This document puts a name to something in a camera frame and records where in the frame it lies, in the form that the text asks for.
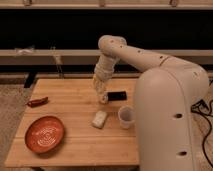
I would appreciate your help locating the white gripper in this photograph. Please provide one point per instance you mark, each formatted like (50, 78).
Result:
(100, 88)

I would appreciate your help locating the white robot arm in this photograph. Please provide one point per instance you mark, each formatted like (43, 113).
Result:
(162, 100)

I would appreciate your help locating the black smartphone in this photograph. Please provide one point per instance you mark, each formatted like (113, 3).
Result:
(116, 96)

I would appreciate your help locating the translucent plastic cup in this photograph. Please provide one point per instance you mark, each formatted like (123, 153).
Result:
(125, 116)

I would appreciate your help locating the wooden table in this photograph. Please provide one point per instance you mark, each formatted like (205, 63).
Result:
(74, 102)

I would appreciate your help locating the red chili pepper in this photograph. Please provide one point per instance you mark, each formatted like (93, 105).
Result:
(37, 102)

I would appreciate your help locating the orange ridged plate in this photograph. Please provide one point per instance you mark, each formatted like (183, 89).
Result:
(44, 134)

